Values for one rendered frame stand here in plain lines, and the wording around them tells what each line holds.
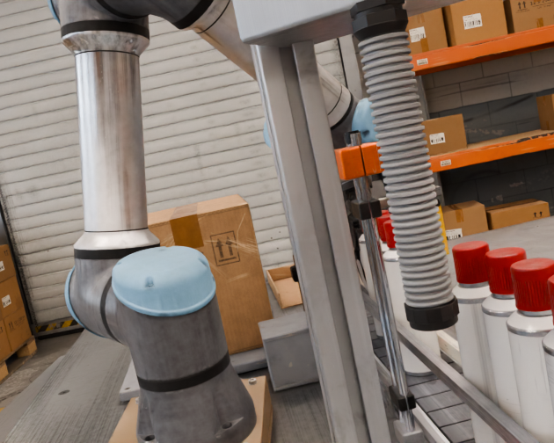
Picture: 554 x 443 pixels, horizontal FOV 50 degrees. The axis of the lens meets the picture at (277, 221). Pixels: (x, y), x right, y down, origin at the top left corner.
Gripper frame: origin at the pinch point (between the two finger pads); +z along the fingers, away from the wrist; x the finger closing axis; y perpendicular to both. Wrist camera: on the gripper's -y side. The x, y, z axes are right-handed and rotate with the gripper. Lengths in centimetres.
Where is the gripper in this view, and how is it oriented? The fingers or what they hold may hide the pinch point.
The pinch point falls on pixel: (374, 297)
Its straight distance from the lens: 101.0
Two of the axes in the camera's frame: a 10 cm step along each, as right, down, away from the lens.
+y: 9.7, -2.2, 0.9
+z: 2.3, 8.9, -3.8
